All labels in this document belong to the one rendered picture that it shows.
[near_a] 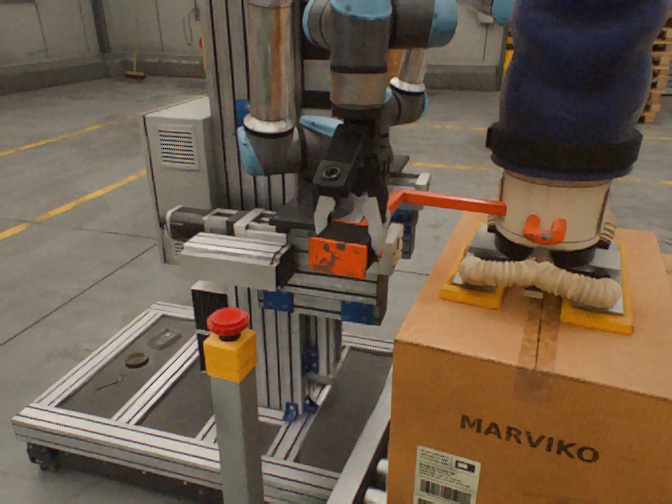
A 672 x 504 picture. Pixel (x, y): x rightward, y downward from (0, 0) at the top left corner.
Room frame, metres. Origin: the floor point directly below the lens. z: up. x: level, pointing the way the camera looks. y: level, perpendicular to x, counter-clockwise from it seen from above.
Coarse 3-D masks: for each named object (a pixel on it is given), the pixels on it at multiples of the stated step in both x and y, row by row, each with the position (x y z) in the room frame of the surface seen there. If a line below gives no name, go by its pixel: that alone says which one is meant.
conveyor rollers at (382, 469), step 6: (384, 462) 0.98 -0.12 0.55; (378, 468) 0.97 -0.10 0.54; (384, 468) 0.97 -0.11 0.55; (378, 474) 0.96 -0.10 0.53; (384, 474) 0.96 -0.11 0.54; (384, 480) 0.96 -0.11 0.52; (366, 492) 0.90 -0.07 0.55; (372, 492) 0.90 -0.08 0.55; (378, 492) 0.90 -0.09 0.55; (384, 492) 0.90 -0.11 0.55; (366, 498) 0.89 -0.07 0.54; (372, 498) 0.88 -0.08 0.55; (378, 498) 0.88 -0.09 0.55; (384, 498) 0.88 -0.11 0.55
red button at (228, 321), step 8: (216, 312) 0.83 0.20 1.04; (224, 312) 0.83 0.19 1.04; (232, 312) 0.83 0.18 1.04; (240, 312) 0.83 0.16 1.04; (208, 320) 0.82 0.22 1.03; (216, 320) 0.81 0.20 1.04; (224, 320) 0.81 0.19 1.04; (232, 320) 0.81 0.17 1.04; (240, 320) 0.81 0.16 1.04; (248, 320) 0.82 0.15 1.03; (216, 328) 0.79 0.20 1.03; (224, 328) 0.79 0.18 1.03; (232, 328) 0.79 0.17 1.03; (240, 328) 0.80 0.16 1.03; (224, 336) 0.80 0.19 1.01; (232, 336) 0.80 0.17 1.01; (240, 336) 0.82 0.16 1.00
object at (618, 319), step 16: (624, 256) 0.95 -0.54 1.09; (576, 272) 0.88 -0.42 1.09; (592, 272) 0.83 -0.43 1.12; (624, 272) 0.89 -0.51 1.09; (624, 288) 0.83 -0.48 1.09; (576, 304) 0.77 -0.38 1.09; (624, 304) 0.78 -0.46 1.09; (560, 320) 0.75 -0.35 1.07; (576, 320) 0.74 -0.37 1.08; (592, 320) 0.73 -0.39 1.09; (608, 320) 0.73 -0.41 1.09; (624, 320) 0.73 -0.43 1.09
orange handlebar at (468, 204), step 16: (400, 192) 0.97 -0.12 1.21; (416, 192) 0.97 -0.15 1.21; (464, 208) 0.93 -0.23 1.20; (480, 208) 0.92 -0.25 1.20; (496, 208) 0.91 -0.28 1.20; (528, 224) 0.82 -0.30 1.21; (560, 224) 0.81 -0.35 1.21; (528, 240) 0.79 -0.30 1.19; (544, 240) 0.78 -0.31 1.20; (560, 240) 0.78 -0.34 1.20
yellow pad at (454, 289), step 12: (480, 228) 1.08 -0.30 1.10; (492, 228) 1.02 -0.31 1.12; (468, 240) 1.03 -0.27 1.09; (468, 252) 0.96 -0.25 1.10; (480, 252) 0.91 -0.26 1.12; (456, 264) 0.92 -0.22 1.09; (456, 276) 0.86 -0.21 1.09; (444, 288) 0.83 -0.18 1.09; (456, 288) 0.83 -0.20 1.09; (468, 288) 0.83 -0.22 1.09; (480, 288) 0.82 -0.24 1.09; (492, 288) 0.82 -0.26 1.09; (504, 288) 0.83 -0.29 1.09; (456, 300) 0.81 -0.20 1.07; (468, 300) 0.81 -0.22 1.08; (480, 300) 0.80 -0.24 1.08; (492, 300) 0.79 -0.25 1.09
